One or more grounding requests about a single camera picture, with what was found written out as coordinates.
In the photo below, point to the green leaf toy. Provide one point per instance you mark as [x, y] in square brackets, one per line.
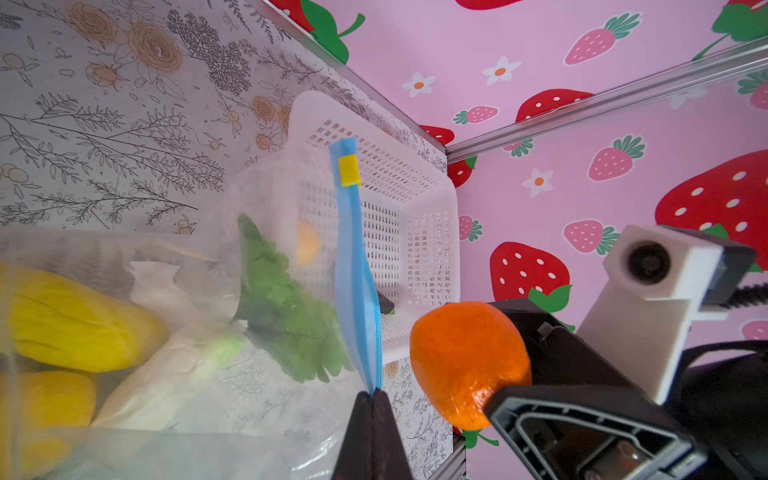
[299, 331]

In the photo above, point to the white plastic basket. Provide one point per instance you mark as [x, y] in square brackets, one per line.
[409, 210]

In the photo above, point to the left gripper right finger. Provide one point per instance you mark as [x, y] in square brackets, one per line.
[389, 459]

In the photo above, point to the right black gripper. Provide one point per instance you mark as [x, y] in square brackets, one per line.
[718, 392]

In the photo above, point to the yellow orange toy fruit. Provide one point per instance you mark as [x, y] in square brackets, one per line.
[45, 400]

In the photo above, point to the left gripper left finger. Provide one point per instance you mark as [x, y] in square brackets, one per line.
[355, 460]

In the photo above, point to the orange tangerine toy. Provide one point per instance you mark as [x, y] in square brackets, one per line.
[462, 354]

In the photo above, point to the white daikon toy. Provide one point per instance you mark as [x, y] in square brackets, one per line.
[198, 310]

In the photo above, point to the clear zip top bag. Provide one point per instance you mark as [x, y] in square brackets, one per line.
[251, 421]

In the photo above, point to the right aluminium frame post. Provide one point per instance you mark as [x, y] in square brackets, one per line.
[733, 62]

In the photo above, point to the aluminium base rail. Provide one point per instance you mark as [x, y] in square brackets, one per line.
[454, 466]

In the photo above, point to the yellow lemon toy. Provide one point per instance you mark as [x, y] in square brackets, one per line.
[309, 243]

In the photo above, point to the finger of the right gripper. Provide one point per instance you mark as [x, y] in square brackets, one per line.
[563, 367]

